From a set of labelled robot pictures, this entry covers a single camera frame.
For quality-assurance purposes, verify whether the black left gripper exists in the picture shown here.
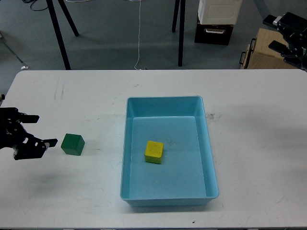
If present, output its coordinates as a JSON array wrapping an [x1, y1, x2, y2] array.
[[0, 107, 58, 160]]

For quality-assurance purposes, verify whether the black table leg right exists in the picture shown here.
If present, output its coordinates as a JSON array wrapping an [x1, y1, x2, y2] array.
[[178, 0, 186, 67]]

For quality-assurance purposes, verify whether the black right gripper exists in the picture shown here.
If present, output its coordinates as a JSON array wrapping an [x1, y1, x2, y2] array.
[[262, 12, 307, 71]]

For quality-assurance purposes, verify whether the yellow cube block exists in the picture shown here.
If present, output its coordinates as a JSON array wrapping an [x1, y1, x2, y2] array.
[[144, 140, 164, 164]]

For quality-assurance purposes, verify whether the white hanging cable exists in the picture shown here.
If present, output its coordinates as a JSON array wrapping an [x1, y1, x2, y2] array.
[[128, 0, 148, 70]]

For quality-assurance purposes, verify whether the black table leg rear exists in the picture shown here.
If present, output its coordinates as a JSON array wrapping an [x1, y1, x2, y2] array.
[[171, 0, 180, 33]]

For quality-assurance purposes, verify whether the green cube block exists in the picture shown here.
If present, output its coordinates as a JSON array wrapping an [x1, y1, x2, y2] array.
[[61, 133, 85, 156]]

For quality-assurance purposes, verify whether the black table leg left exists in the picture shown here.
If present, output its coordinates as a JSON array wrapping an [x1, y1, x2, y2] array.
[[46, 0, 71, 70]]

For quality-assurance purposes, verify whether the black table leg slanted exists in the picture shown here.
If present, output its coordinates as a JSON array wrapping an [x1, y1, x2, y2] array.
[[59, 0, 79, 37]]

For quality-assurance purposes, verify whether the black drawer box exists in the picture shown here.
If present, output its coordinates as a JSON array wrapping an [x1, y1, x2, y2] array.
[[194, 19, 234, 46]]

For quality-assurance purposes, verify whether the black table leg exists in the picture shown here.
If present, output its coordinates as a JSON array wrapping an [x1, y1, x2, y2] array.
[[46, 0, 71, 70], [178, 0, 186, 67], [171, 0, 180, 33]]

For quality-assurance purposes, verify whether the blue plastic box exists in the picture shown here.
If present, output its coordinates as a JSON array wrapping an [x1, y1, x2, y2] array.
[[120, 96, 219, 207]]

